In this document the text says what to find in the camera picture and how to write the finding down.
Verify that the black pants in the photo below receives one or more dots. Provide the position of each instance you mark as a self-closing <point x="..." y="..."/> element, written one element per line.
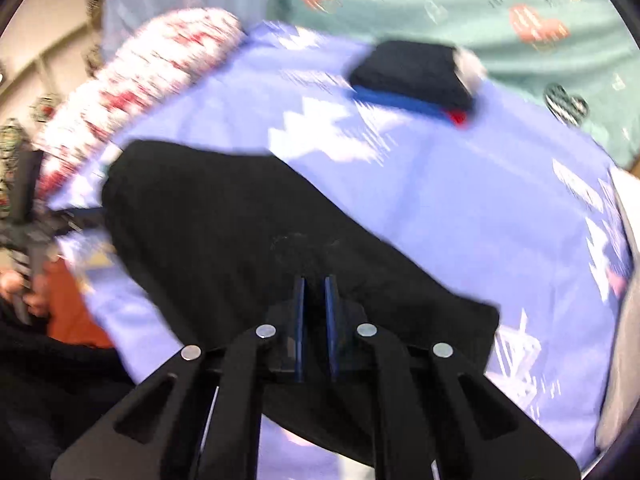
<point x="225" y="220"/>

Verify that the person's left hand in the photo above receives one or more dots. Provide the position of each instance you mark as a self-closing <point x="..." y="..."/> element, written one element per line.
<point x="36" y="304"/>

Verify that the grey cloth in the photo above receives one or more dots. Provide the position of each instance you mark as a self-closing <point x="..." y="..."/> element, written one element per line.
<point x="622" y="360"/>

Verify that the white pillow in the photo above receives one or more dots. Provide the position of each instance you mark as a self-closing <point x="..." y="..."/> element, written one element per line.
<point x="627" y="210"/>

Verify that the person's dark clothing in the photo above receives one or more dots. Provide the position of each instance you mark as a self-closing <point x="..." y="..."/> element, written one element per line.
<point x="55" y="400"/>

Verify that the folded grey garment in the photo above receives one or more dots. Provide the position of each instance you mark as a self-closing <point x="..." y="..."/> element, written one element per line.
<point x="470" y="67"/>

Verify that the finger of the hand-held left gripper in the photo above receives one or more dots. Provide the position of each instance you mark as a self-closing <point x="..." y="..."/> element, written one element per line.
<point x="75" y="221"/>

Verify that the folded dark navy pants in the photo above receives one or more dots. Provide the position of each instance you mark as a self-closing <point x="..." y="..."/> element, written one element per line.
<point x="410" y="72"/>

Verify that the floral bolster pillow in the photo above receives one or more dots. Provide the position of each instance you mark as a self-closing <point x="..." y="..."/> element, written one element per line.
<point x="140" y="75"/>

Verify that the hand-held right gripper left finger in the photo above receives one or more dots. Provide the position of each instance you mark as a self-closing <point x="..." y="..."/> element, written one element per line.
<point x="299" y="320"/>

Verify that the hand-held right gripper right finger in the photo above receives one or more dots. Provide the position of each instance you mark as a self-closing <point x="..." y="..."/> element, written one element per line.
<point x="331" y="320"/>

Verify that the purple printed bedsheet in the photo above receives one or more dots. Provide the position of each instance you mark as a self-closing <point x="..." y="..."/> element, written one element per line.
<point x="475" y="200"/>

